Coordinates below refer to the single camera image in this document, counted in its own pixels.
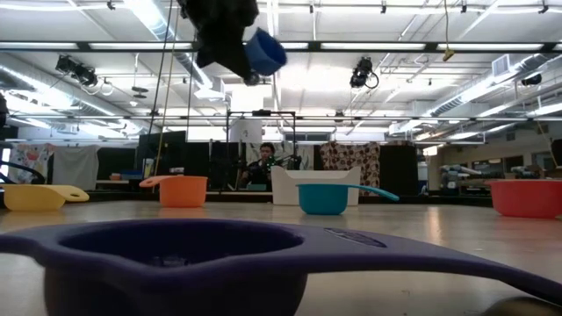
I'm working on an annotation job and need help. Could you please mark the person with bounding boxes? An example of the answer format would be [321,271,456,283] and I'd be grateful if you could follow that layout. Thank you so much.
[239,142,277,192]

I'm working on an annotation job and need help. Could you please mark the white plastic basket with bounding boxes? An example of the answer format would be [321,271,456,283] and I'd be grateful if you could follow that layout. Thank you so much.
[270,165,362,207]

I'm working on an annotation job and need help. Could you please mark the yellow measuring cup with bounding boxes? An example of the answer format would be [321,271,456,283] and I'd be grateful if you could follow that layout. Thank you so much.
[0,183,90,212]

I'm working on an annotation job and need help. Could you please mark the black metal stand frame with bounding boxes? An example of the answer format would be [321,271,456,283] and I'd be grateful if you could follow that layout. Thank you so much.
[226,109,298,192]

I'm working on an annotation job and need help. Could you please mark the grey hanging cloth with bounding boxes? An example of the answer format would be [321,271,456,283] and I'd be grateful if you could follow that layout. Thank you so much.
[52,144,101,192]

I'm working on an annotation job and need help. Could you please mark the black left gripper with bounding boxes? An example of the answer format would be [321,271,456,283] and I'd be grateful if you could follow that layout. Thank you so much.
[178,0,262,87]

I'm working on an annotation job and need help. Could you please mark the black curved bar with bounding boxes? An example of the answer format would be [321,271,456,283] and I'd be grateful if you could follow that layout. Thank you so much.
[0,160,47,185]

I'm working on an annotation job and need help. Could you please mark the brown dotted curtain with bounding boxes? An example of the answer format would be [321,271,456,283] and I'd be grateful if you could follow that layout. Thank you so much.
[319,141,381,197]

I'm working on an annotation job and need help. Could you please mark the grey air vent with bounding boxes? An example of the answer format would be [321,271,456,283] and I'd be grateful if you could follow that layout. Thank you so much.
[491,54,512,79]

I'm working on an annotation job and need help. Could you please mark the teal measuring cup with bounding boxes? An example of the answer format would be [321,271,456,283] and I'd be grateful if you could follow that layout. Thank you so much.
[295,183,400,216]

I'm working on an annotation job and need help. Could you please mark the red measuring cup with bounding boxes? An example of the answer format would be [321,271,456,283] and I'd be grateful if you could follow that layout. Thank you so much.
[487,179,562,219]

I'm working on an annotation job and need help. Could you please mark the white cylinder tank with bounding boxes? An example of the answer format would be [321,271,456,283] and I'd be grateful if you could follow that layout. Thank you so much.
[228,118,263,144]

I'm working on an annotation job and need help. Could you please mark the orange measuring cup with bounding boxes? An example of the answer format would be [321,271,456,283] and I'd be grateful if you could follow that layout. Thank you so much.
[139,175,209,209]

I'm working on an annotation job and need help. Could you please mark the black screen panel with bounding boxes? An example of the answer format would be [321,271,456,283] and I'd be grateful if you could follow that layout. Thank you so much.
[136,130,188,192]

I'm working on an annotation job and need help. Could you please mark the black metal table frame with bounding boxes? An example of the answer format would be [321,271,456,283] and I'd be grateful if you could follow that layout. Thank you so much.
[0,189,562,208]

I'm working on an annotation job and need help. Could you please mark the purple measuring cup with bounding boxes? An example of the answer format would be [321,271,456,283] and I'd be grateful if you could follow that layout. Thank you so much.
[0,218,562,316]

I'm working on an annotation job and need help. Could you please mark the floral patterned cloth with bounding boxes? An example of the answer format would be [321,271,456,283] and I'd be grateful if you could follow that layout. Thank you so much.
[8,143,56,193]

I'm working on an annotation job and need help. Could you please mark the blue measuring cup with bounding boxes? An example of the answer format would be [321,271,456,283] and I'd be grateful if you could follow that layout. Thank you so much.
[243,26,288,77]

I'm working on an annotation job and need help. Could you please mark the black partition panel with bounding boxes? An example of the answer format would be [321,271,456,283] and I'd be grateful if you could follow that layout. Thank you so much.
[378,144,419,197]

